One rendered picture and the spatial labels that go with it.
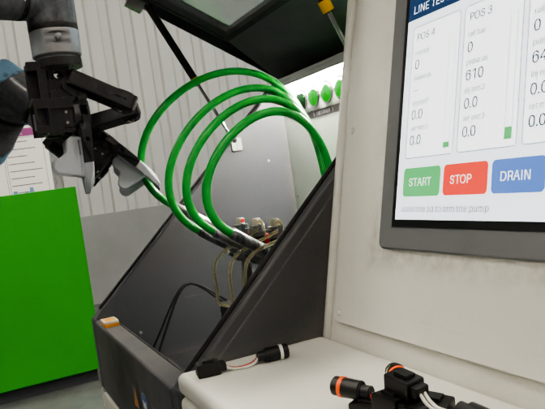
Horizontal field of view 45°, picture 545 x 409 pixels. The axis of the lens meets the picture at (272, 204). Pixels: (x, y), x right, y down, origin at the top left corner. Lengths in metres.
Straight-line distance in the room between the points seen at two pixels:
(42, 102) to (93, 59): 6.81
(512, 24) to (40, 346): 4.11
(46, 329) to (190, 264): 3.03
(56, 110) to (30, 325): 3.54
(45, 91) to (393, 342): 0.63
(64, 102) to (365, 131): 0.46
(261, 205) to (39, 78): 0.75
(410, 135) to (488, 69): 0.14
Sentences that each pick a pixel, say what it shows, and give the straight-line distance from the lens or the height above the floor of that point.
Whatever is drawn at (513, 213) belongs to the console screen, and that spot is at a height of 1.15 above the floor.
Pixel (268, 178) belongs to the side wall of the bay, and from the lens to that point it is 1.65.
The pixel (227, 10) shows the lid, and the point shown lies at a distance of 1.53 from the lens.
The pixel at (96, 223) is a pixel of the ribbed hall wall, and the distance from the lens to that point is 7.70.
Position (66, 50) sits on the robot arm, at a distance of 1.07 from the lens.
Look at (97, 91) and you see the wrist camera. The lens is 1.08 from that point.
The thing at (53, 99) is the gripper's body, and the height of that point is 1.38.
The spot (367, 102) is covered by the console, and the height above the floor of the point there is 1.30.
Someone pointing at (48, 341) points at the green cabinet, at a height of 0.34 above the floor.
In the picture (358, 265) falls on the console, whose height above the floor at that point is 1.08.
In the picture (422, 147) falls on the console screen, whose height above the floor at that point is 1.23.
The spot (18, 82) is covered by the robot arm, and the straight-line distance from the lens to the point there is 1.26.
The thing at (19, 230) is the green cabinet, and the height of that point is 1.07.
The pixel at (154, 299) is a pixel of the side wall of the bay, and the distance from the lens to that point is 1.57.
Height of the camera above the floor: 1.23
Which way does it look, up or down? 3 degrees down
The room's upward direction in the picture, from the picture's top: 8 degrees counter-clockwise
